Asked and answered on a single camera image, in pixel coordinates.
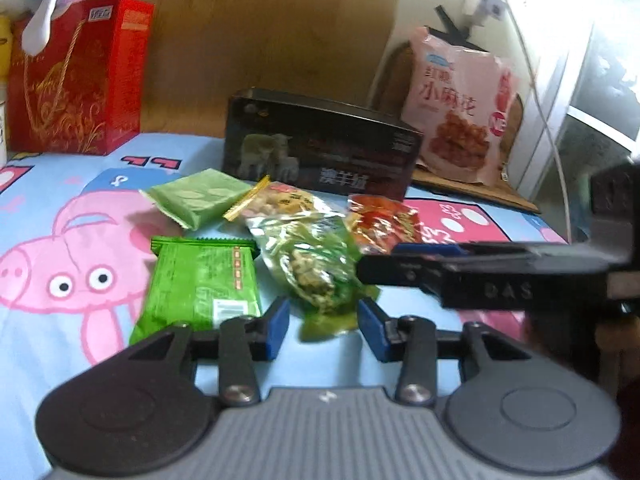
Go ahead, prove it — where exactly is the red spicy snack packet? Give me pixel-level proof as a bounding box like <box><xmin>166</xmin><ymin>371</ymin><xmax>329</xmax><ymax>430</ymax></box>
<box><xmin>345</xmin><ymin>194</ymin><xmax>423</xmax><ymax>254</ymax></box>

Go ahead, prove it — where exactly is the green bean snack packet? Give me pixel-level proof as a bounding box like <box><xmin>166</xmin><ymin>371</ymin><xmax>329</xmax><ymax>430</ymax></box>
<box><xmin>246</xmin><ymin>211</ymin><xmax>380</xmax><ymax>342</ymax></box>

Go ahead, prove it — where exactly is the yellow peanut snack packet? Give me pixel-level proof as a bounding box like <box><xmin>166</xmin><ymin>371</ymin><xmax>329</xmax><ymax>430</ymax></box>
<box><xmin>222</xmin><ymin>177</ymin><xmax>332</xmax><ymax>222</ymax></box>

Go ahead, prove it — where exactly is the bright green snack packet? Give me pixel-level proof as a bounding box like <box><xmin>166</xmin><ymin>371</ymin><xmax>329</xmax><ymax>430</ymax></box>
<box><xmin>129</xmin><ymin>236</ymin><xmax>262</xmax><ymax>344</ymax></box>

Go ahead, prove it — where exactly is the dark snack box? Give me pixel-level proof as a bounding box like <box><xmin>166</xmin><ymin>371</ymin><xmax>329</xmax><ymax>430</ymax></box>
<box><xmin>222</xmin><ymin>88</ymin><xmax>423</xmax><ymax>200</ymax></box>

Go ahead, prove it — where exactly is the light green snack packet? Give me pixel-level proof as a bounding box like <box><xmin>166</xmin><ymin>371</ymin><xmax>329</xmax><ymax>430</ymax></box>
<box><xmin>140</xmin><ymin>169</ymin><xmax>252</xmax><ymax>231</ymax></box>

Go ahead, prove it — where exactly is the pink snack bag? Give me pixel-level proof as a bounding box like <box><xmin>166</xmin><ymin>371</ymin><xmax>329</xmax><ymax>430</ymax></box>
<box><xmin>401</xmin><ymin>27</ymin><xmax>518</xmax><ymax>183</ymax></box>

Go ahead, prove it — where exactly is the wooden headboard panel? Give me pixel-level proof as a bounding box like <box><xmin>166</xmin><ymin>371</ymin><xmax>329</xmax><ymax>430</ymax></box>
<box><xmin>141</xmin><ymin>0</ymin><xmax>397</xmax><ymax>136</ymax></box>

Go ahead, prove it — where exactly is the red gift bag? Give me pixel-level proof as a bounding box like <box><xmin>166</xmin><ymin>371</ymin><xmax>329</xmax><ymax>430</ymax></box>
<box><xmin>6</xmin><ymin>0</ymin><xmax>154</xmax><ymax>155</ymax></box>

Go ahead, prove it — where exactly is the white mug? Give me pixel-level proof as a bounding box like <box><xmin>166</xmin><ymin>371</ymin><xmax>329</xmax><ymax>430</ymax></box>
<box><xmin>0</xmin><ymin>81</ymin><xmax>8</xmax><ymax>168</ymax></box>

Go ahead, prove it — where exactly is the yellow duck plush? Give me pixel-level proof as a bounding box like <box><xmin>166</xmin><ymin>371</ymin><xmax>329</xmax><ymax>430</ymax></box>
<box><xmin>0</xmin><ymin>15</ymin><xmax>13</xmax><ymax>84</ymax></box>

